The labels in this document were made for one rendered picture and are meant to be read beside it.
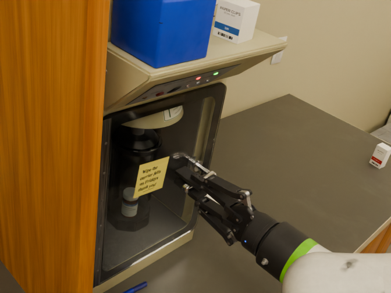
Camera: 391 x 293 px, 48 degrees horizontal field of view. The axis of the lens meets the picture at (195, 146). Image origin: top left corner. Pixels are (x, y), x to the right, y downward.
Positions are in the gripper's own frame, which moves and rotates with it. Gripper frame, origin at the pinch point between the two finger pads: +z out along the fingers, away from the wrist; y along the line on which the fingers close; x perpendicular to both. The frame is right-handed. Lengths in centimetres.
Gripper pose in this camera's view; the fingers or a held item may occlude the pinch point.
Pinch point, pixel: (191, 182)
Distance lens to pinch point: 90.8
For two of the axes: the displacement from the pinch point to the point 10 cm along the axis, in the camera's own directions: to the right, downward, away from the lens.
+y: 1.6, -8.3, -5.3
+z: -7.0, -4.7, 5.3
